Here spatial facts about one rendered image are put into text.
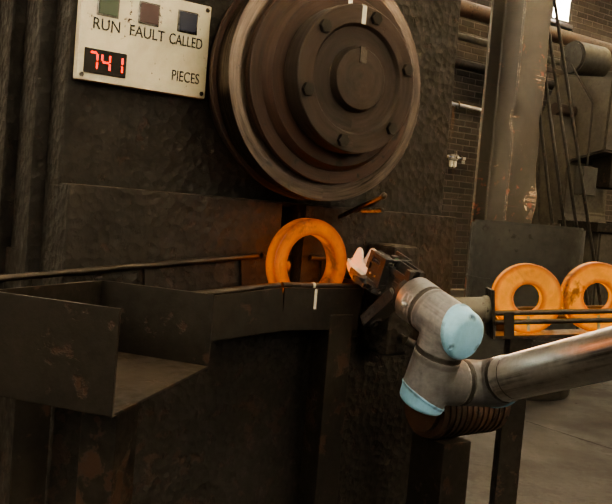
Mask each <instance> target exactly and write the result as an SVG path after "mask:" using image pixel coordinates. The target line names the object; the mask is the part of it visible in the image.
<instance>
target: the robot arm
mask: <svg viewBox="0 0 612 504"><path fill-rule="evenodd" d="M400 255H401V256H402V257H404V258H405V259H407V260H399V257H400ZM412 262H413V261H412V260H411V259H409V258H408V257H406V256H405V255H403V254H402V253H400V252H399V251H396V254H395V255H391V256H390V255H388V254H385V253H384V252H382V251H381V250H380V251H377V250H376V249H375V248H371V249H370V250H369V252H368V254H367V255H366V257H365V258H364V253H363V249H362V248H361V247H359V248H357V250H356V252H355V254H354V256H353V258H348V259H347V269H348V271H349V275H350V277H351V279H352V280H353V281H354V282H355V283H357V284H358V285H360V286H361V287H362V288H364V289H365V290H366V291H368V292H370V293H372V294H374V295H378V296H381V297H380V298H379V299H377V300H376V301H375V302H374V303H373V304H372V305H371V306H370V307H369V308H368V309H367V310H366V311H365V312H363V313H362V314H361V315H360V316H359V317H360V319H361V321H362V324H363V326H364V327H369V326H370V327H377V326H379V325H380V324H381V323H382V322H383V321H385V320H386V319H387V318H388V317H389V316H390V315H391V314H392V313H394V312H395V311H396V313H397V314H398V316H399V317H401V318H402V319H403V320H405V321H406V322H407V323H409V324H410V325H411V326H412V327H413V328H415V329H416V330H417V331H419V336H418V339H417V341H416V345H415V347H414V350H413V353H412V356H411V359H410V361H409V364H408V367H407V370H406V373H405V376H404V378H402V385H401V388H400V397H401V399H402V400H403V401H404V402H405V403H406V404H407V405H408V406H409V407H411V408H412V409H414V410H416V411H418V412H420V413H422V414H425V415H429V416H438V415H441V414H442V412H444V410H445V408H444V407H445V406H446V405H448V406H479V407H491V408H503V407H508V406H510V405H512V404H513V403H515V402H516V400H518V399H523V398H528V397H533V396H538V395H543V394H547V393H552V392H557V391H562V390H567V389H572V388H577V387H582V386H587V385H592V384H596V383H601V382H606V381H611V380H612V326H610V327H606V328H602V329H599V330H595V331H591V332H588V333H584V334H580V335H577V336H573V337H569V338H566V339H562V340H558V341H555V342H551V343H547V344H544V345H540V346H537V347H533V348H529V349H526V350H522V351H518V352H515V353H511V354H507V355H499V356H495V357H491V358H488V359H484V360H474V359H465V358H468V357H469V356H471V355H472V354H473V353H474V352H475V351H476V350H477V348H478V346H479V345H480V343H481V341H482V338H483V334H484V326H483V322H482V320H481V318H480V317H479V316H478V315H477V314H476V313H475V312H474V311H473V310H472V309H471V308H470V307H469V306H467V305H465V304H462V303H461V302H459V301H458V300H456V299H455V298H453V297H452V296H450V295H449V294H447V293H446V292H444V291H443V290H441V289H440V288H439V287H438V286H436V285H435V284H433V283H432V282H430V281H429V280H427V279H425V278H423V277H424V274H425V273H424V272H423V271H421V270H420V269H418V268H417V267H415V266H414V265H412Z"/></svg>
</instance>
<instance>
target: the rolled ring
mask: <svg viewBox="0 0 612 504"><path fill-rule="evenodd" d="M307 235H312V236H314V237H316V238H317V239H318V240H319V241H320V242H321V244H322V245H323V247H324V250H325V254H326V267H325V271H324V274H323V276H322V278H321V280H320V281H319V283H342V282H343V279H344V276H345V272H346V265H347V257H346V250H345V246H344V243H343V240H342V238H341V236H340V235H339V233H338V232H337V231H336V230H335V229H334V228H333V227H332V226H331V225H330V224H328V223H327V222H325V221H322V220H319V219H312V218H300V219H296V220H293V221H291V222H289V223H287V224H286V225H284V226H283V227H282V228H281V229H280V230H279V231H278V232H277V233H276V235H275V236H274V238H273V239H272V241H271V243H270V246H269V248H268V252H267V256H266V275H267V280H268V283H275V282H280V283H281V282H290V280H289V277H288V273H287V260H288V256H289V253H290V251H291V249H292V247H293V245H294V244H295V243H296V242H297V241H298V240H299V239H301V238H302V237H304V236H307Z"/></svg>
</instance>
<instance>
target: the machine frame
mask: <svg viewBox="0 0 612 504"><path fill-rule="evenodd" d="M394 2H395V3H396V5H397V6H398V8H399V9H400V11H401V13H402V15H403V16H404V18H405V20H406V22H407V25H408V27H409V29H410V32H411V34H412V37H413V40H414V44H415V47H416V51H417V56H418V62H419V69H420V103H419V110H418V116H417V120H416V124H415V128H414V131H413V134H412V137H411V139H410V141H409V144H408V146H407V148H406V150H405V152H404V154H403V155H402V157H401V159H400V160H399V162H398V163H397V164H396V166H395V167H394V168H393V170H392V171H391V172H390V173H389V174H388V175H387V176H386V177H385V178H384V179H383V180H382V181H381V182H380V183H378V184H377V185H376V186H374V187H373V188H371V189H370V190H368V191H366V192H365V193H362V194H360V195H358V196H355V197H353V198H349V199H345V200H340V201H317V200H302V199H295V198H290V197H286V196H283V195H280V194H278V193H275V192H273V191H271V190H269V189H268V188H266V187H264V186H263V185H261V184H260V183H258V182H257V181H256V180H255V179H253V178H252V177H251V176H250V175H249V174H248V173H247V172H246V171H245V170H244V169H243V168H242V167H241V166H240V164H239V163H238V162H237V161H236V159H235V158H234V156H233V155H232V153H231V152H230V151H229V149H228V148H227V147H226V145H225V144H224V142H223V141H222V139H221V137H220V135H219V133H218V131H217V129H216V127H215V125H214V122H213V119H212V116H211V113H210V109H209V104H208V98H207V88H206V84H205V97H204V99H200V100H199V99H193V98H187V97H181V96H175V95H168V94H162V93H156V92H150V91H143V90H137V89H131V88H125V87H119V86H112V85H106V84H100V83H94V82H88V81H81V80H75V79H73V66H74V52H75V37H76V23H77V8H78V0H0V275H7V274H18V273H30V272H41V271H53V270H64V269H76V268H87V267H99V266H110V265H122V264H134V263H145V262H157V261H168V260H180V259H191V258H203V257H214V256H226V255H237V254H249V253H258V255H259V258H258V259H249V285H251V284H260V283H268V280H267V275H266V259H262V258H261V257H260V255H261V253H267V252H268V248H269V246H270V243H271V241H272V239H273V238H274V236H275V235H276V233H277V232H278V231H279V230H280V229H281V228H282V227H283V226H284V225H286V224H287V223H289V222H291V221H293V220H296V219H300V218H312V219H319V220H322V221H325V222H327V223H328V224H330V225H331V226H332V227H333V228H334V229H335V230H336V231H337V232H338V233H339V235H340V236H341V238H342V240H343V243H344V246H345V250H346V257H347V259H348V258H353V256H354V254H355V252H356V250H357V248H359V247H361V248H362V249H363V253H364V258H365V257H366V255H367V247H368V245H369V244H370V243H373V242H377V243H393V244H401V245H409V246H415V247H417V248H419V250H420V258H419V269H420V270H421V271H423V272H424V273H425V274H424V277H423V278H425V279H427V280H429V281H430V282H432V283H433V284H435V285H436V286H438V287H439V288H440V289H441V290H443V291H444V292H446V293H447V294H449V295H450V292H451V281H452V271H453V260H454V249H455V239H456V228H457V218H456V217H450V216H441V213H442V203H443V192H444V181H445V170H446V160H447V149H448V138H449V127H450V116H451V106H452V95H453V84H454V73H455V63H456V52H457V41H458V30H459V20H460V9H461V0H394ZM383 192H385V193H386V194H387V198H386V199H382V200H380V201H379V202H377V203H375V204H373V205H371V206H369V207H367V208H384V212H381V213H362V212H361V211H360V212H358V213H355V212H354V213H352V214H350V215H348V216H346V217H344V218H341V219H338V215H339V214H341V213H343V212H346V211H348V210H350V209H352V208H354V207H356V206H358V205H360V204H362V203H364V202H366V201H368V200H370V199H373V198H375V197H377V196H379V195H381V193H383ZM309 255H324V256H326V254H325V250H324V247H323V245H322V244H321V242H320V241H319V240H318V239H317V238H316V237H314V236H312V235H307V236H304V237H302V238H301V239H299V240H298V241H297V242H296V243H295V244H294V245H293V247H292V260H293V268H292V271H291V273H290V282H309V283H311V282H315V283H319V276H320V264H321V261H310V260H309V259H308V256H309ZM233 286H240V260H237V261H226V262H215V263H204V264H193V265H182V266H171V267H160V268H154V287H161V288H169V289H177V290H185V291H197V290H206V289H215V288H224V287H233ZM360 325H361V319H360V317H358V329H352V335H351V347H350V358H349V370H348V381H347V392H346V404H345V415H344V426H343V438H342V449H341V461H340V472H339V483H338V495H337V504H406V496H407V486H408V475H409V464H410V453H411V442H412V433H413V432H414V431H413V429H412V428H411V427H410V425H409V423H408V421H407V418H406V415H405V411H404V401H403V400H402V399H401V397H400V388H401V385H402V378H404V376H405V373H406V370H407V367H408V364H409V361H410V359H411V356H412V353H413V349H411V351H410V353H409V354H406V355H388V356H385V355H382V354H379V353H375V352H372V351H369V350H365V349H363V348H361V347H360V346H359V337H360ZM312 332H313V330H296V331H277V332H271V333H264V334H257V335H251V336H244V337H237V338H231V339H224V340H218V341H211V348H210V360H209V371H208V372H205V371H202V372H200V373H198V374H196V375H194V376H192V377H190V378H188V379H186V380H184V381H183V382H181V383H179V384H177V385H175V386H173V387H171V388H169V389H167V390H165V391H163V392H161V393H159V394H157V395H155V396H153V397H151V398H149V399H147V400H146V401H144V402H142V403H140V404H139V412H138V425H137V438H136V452H135V465H134V479H133V492H132V504H298V495H299V484H300V472H301V460H302V449H303V437H304V425H305V413H306V402H307V390H308V378H309V367H310V355H311V343H312ZM5 400H6V397H1V396H0V475H1V460H2V445H3V430H4V415H5ZM81 419H82V412H79V411H74V410H69V409H63V408H58V407H53V406H51V419H50V433H49V447H48V462H47V476H46V491H45V504H75V503H76V489H77V475H78V461H79V447H80V433H81Z"/></svg>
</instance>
